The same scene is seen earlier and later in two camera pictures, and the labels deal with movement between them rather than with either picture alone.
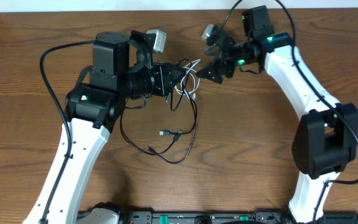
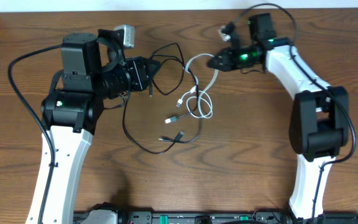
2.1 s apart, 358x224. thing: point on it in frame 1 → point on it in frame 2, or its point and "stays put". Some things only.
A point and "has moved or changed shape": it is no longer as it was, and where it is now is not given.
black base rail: [217, 217] stays put
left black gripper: [164, 83] → [137, 66]
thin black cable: [150, 148] has moved or changed shape
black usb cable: [172, 109] has moved or changed shape
